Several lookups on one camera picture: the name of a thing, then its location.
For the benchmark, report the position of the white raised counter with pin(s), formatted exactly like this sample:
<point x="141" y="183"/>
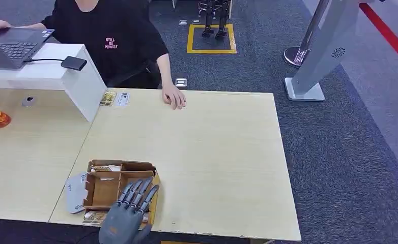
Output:
<point x="81" y="84"/>

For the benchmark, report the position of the grey card reader device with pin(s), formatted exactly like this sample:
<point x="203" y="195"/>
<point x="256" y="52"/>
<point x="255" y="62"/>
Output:
<point x="75" y="193"/>

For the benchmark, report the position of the person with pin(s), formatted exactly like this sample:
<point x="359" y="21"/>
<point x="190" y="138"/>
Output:
<point x="118" y="37"/>

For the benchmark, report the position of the small steel floor socket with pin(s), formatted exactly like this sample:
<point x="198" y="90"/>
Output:
<point x="196" y="22"/>
<point x="183" y="22"/>

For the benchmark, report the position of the grey kiosk stand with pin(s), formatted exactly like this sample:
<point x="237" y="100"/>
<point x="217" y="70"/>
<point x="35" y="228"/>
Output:
<point x="320" y="50"/>

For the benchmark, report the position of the person's left hand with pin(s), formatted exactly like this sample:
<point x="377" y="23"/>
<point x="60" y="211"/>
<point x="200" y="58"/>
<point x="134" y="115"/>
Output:
<point x="173" y="97"/>

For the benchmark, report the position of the black adapter box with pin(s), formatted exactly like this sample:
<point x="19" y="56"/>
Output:
<point x="74" y="63"/>

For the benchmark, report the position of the chrome stanchion post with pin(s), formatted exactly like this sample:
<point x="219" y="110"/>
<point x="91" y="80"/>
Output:
<point x="298" y="55"/>

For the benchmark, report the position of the white printed card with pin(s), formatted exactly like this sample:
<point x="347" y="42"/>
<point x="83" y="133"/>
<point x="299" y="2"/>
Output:
<point x="122" y="99"/>

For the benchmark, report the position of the small grey edge card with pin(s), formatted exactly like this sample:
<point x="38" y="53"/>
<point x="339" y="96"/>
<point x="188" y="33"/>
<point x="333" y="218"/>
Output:
<point x="145" y="218"/>

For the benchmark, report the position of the wooden card box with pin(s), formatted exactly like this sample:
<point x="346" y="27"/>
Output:
<point x="103" y="190"/>

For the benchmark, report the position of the dark laptop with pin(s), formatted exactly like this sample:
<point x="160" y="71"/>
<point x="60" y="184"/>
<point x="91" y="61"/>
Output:
<point x="13" y="47"/>

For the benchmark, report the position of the black background robot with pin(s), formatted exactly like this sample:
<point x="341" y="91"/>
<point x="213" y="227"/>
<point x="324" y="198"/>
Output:
<point x="213" y="17"/>

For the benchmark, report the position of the white furniture legs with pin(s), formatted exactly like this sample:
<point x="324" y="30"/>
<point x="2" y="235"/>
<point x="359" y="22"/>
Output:
<point x="174" y="3"/>

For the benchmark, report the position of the card with pale face print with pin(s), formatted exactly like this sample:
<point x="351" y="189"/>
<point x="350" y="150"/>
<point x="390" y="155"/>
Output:
<point x="94" y="217"/>

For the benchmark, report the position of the cards stacked in box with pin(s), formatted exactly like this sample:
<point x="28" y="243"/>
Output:
<point x="106" y="168"/>

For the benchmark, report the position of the large steel floor socket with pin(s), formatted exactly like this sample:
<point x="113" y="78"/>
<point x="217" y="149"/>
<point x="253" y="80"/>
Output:
<point x="181" y="82"/>

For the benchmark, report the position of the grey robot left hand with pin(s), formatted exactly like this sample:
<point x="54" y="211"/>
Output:
<point x="121" y="222"/>

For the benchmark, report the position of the yellow printed card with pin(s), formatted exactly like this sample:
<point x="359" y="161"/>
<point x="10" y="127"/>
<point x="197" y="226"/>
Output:
<point x="108" y="97"/>

